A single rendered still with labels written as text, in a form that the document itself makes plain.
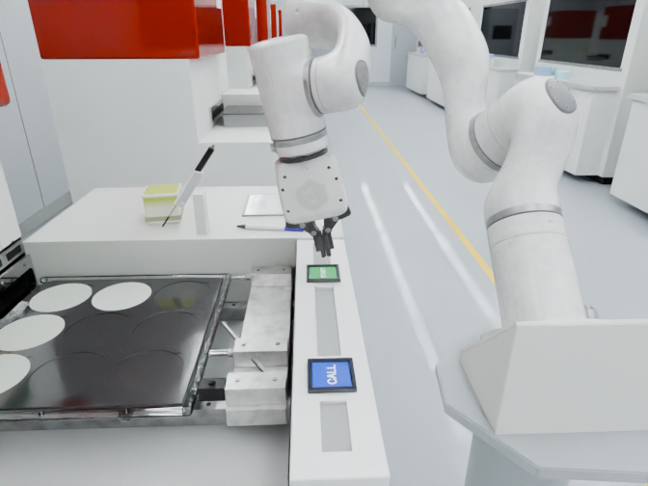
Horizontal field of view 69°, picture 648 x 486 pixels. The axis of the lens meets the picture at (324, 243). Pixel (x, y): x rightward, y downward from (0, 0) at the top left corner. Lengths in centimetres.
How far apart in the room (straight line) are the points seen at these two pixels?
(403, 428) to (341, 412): 135
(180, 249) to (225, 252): 9
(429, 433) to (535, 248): 122
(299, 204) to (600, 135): 462
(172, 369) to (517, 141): 63
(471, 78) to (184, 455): 76
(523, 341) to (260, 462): 37
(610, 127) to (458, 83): 431
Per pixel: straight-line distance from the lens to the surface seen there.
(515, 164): 82
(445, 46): 94
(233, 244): 95
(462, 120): 93
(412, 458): 181
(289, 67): 67
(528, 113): 83
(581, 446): 78
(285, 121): 68
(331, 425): 53
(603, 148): 525
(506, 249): 79
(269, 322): 83
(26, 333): 90
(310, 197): 72
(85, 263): 105
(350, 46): 67
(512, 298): 77
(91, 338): 83
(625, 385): 77
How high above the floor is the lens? 133
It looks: 24 degrees down
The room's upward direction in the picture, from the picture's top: straight up
